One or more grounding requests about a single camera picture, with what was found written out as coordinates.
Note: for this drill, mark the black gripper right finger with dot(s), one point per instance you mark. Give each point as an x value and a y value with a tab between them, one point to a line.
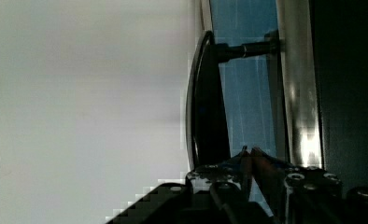
296	194

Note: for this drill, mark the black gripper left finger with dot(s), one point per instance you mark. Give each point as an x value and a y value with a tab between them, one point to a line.
236	170

